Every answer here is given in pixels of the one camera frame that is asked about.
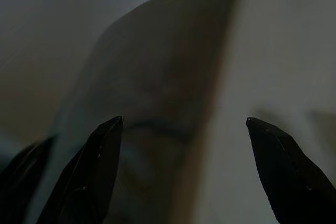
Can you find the white pillow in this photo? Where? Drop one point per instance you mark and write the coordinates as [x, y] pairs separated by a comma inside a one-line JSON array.
[[162, 64]]

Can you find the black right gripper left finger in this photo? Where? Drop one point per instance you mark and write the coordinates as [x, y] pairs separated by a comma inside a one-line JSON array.
[[89, 176]]

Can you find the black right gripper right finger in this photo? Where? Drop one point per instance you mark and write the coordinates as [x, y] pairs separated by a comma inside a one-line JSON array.
[[294, 179]]

